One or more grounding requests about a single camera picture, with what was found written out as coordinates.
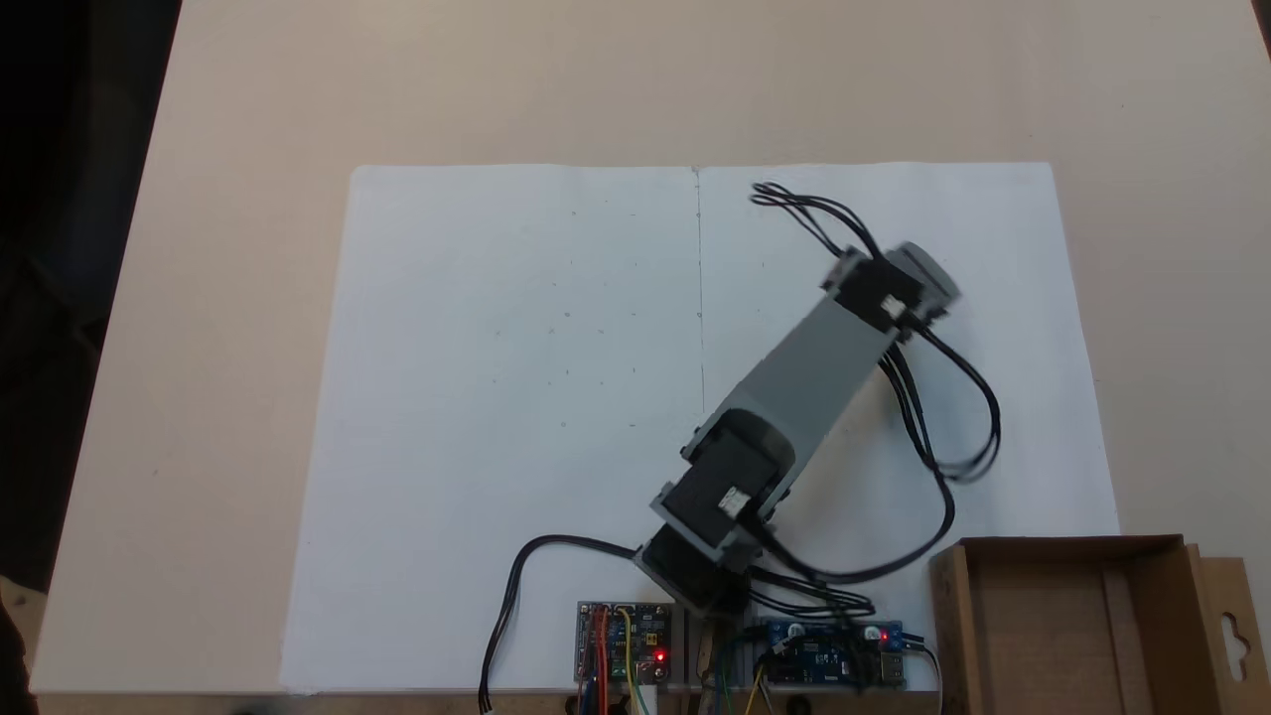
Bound blue circuit board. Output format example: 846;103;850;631
760;618;908;688

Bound orange wire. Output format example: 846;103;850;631
586;608;610;715

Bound long black power cable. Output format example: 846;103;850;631
479;534;646;714

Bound yellow wire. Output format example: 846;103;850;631
614;608;652;715

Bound black motor cable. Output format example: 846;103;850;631
879;323;1002;485
750;181;885;264
755;362;959;585
750;566;880;622

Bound brown cardboard box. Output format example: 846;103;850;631
928;534;1262;715

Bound circuit board with coloured wires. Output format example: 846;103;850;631
576;601;676;688

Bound white paper sheet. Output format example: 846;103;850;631
281;164;704;693
695;162;1123;693

